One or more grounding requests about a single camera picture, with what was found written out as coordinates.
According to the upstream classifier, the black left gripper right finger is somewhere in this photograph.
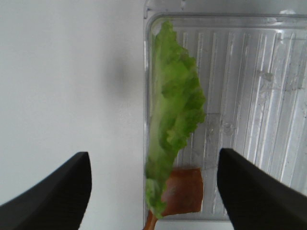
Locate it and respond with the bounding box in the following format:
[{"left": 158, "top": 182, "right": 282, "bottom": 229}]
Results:
[{"left": 217, "top": 149, "right": 307, "bottom": 230}]

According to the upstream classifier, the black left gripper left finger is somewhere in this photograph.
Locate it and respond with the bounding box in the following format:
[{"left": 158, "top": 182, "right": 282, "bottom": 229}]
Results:
[{"left": 0, "top": 152, "right": 92, "bottom": 230}]

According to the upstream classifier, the bacon strip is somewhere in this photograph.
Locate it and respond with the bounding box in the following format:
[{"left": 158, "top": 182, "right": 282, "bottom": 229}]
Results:
[{"left": 144, "top": 168, "right": 203, "bottom": 230}]

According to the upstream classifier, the green lettuce leaf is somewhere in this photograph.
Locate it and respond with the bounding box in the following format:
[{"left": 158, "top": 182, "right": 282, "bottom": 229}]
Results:
[{"left": 145, "top": 21, "right": 205, "bottom": 218}]

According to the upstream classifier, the left clear plastic tray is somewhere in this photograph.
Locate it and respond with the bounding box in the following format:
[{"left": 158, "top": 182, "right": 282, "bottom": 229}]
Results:
[{"left": 143, "top": 0, "right": 307, "bottom": 222}]

